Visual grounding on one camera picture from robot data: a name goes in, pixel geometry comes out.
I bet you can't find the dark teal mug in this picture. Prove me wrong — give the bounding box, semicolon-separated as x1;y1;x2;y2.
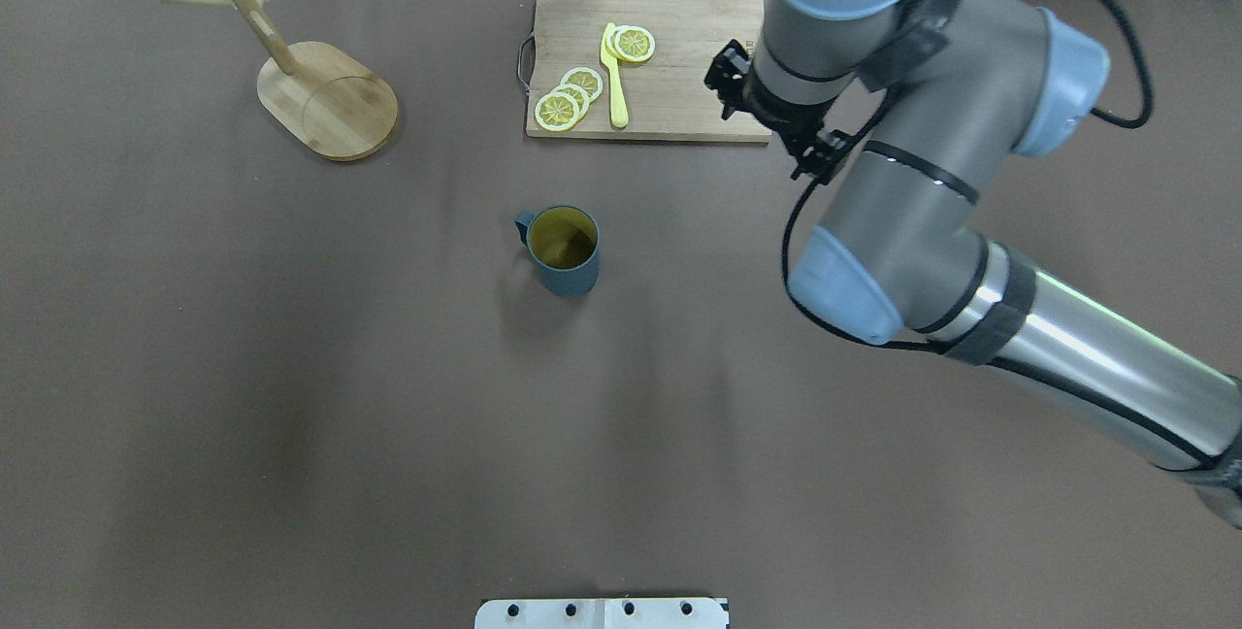
514;205;602;298

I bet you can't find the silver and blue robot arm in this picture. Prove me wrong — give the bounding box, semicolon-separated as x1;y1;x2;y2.
739;0;1240;527

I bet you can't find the wooden cup storage rack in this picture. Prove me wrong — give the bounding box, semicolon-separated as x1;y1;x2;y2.
160;0;401;163

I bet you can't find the yellow plastic knife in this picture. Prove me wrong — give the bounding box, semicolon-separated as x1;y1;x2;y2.
599;22;630;131

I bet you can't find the wooden cutting board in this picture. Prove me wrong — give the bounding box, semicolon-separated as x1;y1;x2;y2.
525;0;770;145

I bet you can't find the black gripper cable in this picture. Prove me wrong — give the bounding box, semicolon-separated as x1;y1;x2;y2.
781;0;1156;353

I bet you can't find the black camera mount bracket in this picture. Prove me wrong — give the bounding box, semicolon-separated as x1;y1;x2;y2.
703;40;850;185

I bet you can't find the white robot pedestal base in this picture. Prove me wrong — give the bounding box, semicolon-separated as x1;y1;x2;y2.
474;597;732;628

